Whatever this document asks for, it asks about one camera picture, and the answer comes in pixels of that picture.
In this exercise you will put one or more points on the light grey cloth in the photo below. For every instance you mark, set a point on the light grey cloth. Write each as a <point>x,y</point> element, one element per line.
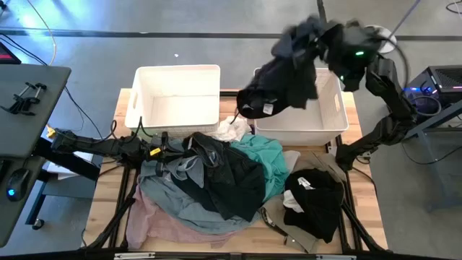
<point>291,160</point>

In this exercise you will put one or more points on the grey desk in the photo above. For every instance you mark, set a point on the grey desk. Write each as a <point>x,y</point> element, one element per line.
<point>32,108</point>

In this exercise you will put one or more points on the grey-blue sweatshirt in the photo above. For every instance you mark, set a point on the grey-blue sweatshirt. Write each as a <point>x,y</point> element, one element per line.
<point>169,202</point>

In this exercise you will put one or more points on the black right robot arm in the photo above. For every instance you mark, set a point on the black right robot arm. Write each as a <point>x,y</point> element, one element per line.
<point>391,86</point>

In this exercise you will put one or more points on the teal shirt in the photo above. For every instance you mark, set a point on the teal shirt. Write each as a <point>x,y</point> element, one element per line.
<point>267,155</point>

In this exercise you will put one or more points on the khaki trousers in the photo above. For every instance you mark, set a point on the khaki trousers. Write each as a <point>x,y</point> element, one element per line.
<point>274,207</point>

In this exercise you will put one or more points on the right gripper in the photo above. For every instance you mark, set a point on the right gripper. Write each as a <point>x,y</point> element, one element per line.
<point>343,43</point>

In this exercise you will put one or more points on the black garment with white label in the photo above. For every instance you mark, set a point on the black garment with white label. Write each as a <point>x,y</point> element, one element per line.
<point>317,206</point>

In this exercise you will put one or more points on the yellow gripper tag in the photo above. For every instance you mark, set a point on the yellow gripper tag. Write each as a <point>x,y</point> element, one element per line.
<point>155,151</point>

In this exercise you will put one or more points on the white cloth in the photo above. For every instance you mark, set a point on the white cloth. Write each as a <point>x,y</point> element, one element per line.
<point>231,131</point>

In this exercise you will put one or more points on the white mounting plate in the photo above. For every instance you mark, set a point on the white mounting plate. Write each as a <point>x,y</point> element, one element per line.
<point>332,150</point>

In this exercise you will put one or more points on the white perforated plastic basket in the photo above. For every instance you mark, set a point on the white perforated plastic basket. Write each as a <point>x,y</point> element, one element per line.
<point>325,122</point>
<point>173,108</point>

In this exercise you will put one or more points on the black computer mouse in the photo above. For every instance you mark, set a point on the black computer mouse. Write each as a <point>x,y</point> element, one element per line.
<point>18,180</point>

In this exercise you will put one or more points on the pink woven cloth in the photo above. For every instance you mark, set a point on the pink woven cloth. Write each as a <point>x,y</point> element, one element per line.
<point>151,224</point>

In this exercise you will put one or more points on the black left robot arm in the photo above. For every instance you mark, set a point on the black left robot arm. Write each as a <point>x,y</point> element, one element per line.
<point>94,146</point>

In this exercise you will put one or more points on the black clamp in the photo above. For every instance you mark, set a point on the black clamp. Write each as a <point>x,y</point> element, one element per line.
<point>23,103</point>

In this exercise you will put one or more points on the grey stand pole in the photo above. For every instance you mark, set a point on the grey stand pole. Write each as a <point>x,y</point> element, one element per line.
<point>406,16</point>

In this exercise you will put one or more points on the black t-shirt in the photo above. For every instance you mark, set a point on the black t-shirt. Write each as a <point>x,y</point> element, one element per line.
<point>285,83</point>

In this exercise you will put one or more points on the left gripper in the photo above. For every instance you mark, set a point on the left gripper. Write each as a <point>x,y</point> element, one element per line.
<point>148,144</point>

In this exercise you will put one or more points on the round white stand base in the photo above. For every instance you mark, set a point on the round white stand base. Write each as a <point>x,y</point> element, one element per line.
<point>390,43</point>

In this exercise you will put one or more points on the yellow connector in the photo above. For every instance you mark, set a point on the yellow connector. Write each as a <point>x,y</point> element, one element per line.
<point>51,131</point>

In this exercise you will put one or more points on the black desk leg frame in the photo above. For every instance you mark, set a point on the black desk leg frame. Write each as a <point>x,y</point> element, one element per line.
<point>72,164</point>

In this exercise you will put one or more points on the black desk caster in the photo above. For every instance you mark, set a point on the black desk caster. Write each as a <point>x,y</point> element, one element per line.
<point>37,224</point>

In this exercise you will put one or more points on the white metal bracket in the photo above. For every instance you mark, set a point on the white metal bracket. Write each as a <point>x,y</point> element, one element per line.
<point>335,257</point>
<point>133,255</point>

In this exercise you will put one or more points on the black monitor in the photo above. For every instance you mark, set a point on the black monitor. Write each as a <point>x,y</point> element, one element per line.
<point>7,56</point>

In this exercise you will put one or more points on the black computer tower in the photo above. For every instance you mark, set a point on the black computer tower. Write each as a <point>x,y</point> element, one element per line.
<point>444,79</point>

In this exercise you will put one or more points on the black frame crossbar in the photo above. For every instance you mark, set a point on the black frame crossbar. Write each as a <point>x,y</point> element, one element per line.
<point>231,257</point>

